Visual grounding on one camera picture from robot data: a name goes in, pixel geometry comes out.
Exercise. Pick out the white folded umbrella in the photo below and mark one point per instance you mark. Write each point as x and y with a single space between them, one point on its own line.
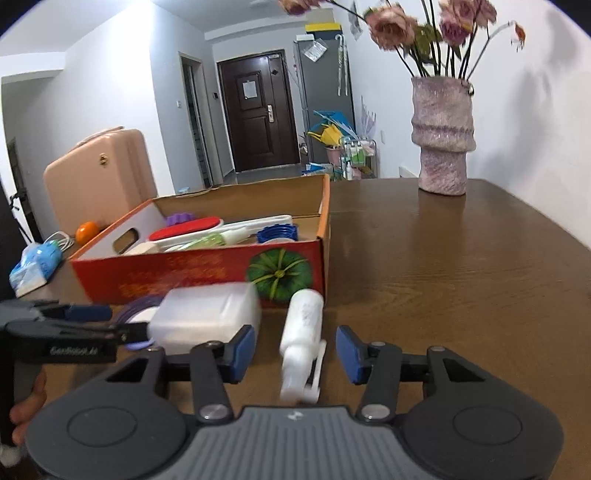
341 64

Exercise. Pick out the orange fruit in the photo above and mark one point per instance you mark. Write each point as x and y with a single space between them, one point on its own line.
87 232

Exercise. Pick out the translucent white plastic box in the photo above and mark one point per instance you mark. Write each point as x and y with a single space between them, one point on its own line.
203 314

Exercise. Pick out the paper notice on door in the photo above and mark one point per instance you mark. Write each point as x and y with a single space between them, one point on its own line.
248 87

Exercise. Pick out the pink suitcase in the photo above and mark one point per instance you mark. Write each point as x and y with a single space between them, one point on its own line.
97 180

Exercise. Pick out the pink textured vase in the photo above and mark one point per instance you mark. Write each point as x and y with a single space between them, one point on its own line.
443 138

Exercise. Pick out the red cardboard box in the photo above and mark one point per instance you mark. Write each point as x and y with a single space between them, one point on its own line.
194 274

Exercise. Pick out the dried pink roses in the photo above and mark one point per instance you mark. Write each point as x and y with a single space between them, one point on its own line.
392 23

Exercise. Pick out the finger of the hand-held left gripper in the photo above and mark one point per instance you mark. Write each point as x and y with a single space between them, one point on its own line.
134 331
90 313

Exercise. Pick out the green spray bottle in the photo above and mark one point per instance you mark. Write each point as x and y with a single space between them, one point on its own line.
207 241

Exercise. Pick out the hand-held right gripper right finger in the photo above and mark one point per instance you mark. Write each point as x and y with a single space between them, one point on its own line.
348 353

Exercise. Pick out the blue tissue pack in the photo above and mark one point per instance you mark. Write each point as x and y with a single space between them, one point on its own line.
37 267

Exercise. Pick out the pink bucket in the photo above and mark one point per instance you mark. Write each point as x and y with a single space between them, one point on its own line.
334 156

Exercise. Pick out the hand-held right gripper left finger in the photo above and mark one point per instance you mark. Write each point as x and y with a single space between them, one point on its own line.
242 353

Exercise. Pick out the grey refrigerator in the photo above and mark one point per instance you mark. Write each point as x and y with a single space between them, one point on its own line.
323 83

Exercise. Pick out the paper sheet on wall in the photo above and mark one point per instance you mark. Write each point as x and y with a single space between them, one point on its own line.
356 21

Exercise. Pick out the clear plastic bag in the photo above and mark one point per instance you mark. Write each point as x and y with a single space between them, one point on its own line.
313 50

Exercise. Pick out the small white spray bottle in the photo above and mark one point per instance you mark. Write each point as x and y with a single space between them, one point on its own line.
300 332

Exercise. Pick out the dark brown door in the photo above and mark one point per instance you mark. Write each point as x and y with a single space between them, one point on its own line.
258 120

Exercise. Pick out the white flat container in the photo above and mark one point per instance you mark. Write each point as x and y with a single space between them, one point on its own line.
258 221

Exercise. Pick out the person's left hand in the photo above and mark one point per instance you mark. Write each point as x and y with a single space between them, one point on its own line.
30 406

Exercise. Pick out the blue bottle cap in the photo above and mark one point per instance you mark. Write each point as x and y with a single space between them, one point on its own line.
277 232

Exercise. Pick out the red flat lid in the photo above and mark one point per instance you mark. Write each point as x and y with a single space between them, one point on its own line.
184 230

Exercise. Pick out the interior doorway frame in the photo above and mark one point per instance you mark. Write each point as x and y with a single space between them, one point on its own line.
196 124

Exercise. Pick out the yellow and dark box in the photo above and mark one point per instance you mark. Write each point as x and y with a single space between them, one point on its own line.
325 30

